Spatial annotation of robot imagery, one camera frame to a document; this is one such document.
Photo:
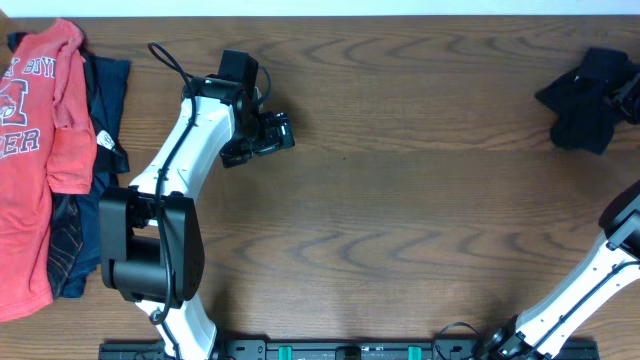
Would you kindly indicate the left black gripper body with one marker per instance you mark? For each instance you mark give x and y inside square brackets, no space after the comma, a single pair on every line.
[273,133]

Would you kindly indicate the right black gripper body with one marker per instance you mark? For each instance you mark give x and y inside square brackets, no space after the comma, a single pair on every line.
[629,100]

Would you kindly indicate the black polo shirt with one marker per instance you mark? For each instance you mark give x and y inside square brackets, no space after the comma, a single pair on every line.
[578,98]

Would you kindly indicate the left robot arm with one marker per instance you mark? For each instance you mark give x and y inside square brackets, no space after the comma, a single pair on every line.
[152,250]

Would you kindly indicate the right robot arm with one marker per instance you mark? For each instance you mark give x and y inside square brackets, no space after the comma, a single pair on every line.
[612,263]

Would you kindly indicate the navy blue t-shirt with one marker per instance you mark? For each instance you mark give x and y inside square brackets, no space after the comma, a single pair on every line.
[101,215]

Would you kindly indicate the red printed t-shirt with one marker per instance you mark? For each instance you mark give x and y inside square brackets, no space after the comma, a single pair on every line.
[48,146]

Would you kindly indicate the black orange patterned garment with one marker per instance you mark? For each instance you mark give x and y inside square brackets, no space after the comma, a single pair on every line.
[65,246]

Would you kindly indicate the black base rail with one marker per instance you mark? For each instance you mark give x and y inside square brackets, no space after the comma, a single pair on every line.
[262,350]

